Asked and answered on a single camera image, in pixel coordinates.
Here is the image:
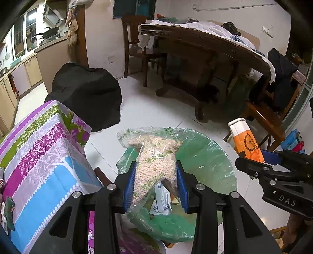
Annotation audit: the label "orange white drink carton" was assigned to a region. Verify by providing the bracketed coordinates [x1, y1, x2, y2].
[228, 117, 265, 163]

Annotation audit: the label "white blue paper package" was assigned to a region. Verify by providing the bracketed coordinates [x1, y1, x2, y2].
[149, 182, 172, 216]

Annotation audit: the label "clear bag of crumbs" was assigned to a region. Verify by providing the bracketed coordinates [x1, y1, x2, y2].
[117, 127, 186, 211]

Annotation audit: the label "green lined trash bin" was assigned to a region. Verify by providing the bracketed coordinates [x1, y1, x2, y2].
[117, 126, 237, 243]

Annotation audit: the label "kitchen window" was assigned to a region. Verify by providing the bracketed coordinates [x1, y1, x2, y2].
[13, 7, 38, 59]

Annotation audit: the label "person's right hand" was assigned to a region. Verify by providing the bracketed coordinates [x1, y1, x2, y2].
[283, 214, 307, 248]

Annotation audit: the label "blue bottles on floor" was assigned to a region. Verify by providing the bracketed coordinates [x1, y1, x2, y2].
[281, 129, 306, 153]

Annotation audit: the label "wooden chair near table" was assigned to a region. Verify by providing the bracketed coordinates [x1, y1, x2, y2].
[223, 70, 308, 152]

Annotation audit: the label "floral striped tablecloth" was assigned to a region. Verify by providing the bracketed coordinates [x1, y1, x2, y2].
[1, 101, 101, 253]

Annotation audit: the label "dark wooden dining table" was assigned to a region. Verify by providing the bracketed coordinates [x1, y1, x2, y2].
[139, 24, 274, 121]

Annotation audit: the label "white cloth on table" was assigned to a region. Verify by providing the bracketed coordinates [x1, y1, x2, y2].
[139, 20, 276, 83]

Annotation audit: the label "black covered bundle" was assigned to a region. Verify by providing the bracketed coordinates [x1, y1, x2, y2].
[45, 63, 122, 132]

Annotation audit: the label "wooden chair by window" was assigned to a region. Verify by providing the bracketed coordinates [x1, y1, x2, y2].
[121, 15, 167, 87]

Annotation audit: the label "black wok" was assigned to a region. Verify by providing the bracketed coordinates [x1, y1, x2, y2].
[36, 26, 59, 40]

